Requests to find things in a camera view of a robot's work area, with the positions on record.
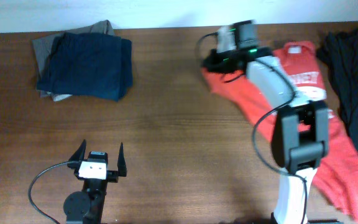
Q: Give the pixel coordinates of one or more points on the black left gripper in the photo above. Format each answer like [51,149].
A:
[112,176]

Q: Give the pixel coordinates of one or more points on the grey garment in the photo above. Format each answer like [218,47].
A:
[43,46]

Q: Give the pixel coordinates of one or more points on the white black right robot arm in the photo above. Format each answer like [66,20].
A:
[299,138]

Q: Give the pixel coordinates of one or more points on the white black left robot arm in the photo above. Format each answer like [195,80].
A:
[86,205]

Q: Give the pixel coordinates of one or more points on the navy garment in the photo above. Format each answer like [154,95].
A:
[90,64]

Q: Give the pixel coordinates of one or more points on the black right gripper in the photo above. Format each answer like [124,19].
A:
[206,63]

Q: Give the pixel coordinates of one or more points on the red soccer t-shirt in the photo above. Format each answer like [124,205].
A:
[337,176]

